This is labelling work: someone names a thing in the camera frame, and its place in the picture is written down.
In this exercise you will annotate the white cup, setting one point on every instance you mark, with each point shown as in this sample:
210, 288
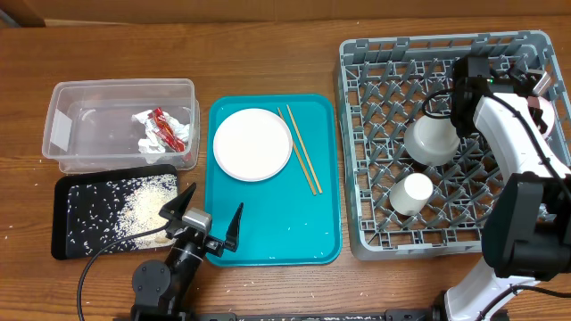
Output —
409, 196

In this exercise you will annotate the large white plate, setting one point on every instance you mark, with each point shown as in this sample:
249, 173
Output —
252, 145

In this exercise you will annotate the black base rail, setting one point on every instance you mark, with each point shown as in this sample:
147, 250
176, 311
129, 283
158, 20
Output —
430, 314

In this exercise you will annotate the black tray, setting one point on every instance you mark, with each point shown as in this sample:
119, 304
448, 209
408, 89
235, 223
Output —
60, 226

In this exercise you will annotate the grey bowl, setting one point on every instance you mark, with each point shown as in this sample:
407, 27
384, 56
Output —
431, 142

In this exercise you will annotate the teal serving tray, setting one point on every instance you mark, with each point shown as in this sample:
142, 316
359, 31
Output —
282, 223

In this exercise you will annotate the red snack wrapper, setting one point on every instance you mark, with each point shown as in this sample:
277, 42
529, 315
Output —
162, 129

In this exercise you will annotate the wooden chopstick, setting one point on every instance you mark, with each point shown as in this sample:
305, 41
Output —
299, 157
304, 149

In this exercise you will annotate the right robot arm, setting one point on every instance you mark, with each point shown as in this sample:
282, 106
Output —
526, 237

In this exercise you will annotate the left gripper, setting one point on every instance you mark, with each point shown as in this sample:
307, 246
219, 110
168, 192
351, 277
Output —
216, 245

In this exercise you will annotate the clear plastic bin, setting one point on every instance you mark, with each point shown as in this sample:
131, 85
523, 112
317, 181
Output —
90, 124

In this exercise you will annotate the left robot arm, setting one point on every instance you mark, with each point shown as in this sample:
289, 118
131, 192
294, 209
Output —
161, 286

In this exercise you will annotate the pink bowl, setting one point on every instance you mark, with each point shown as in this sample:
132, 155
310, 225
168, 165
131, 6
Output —
542, 113

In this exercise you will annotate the white napkin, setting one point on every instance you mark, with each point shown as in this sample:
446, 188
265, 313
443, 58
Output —
152, 145

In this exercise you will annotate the pile of rice grains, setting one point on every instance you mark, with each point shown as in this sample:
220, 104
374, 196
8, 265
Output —
102, 212

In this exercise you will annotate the grey dish rack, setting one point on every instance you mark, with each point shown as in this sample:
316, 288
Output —
382, 86

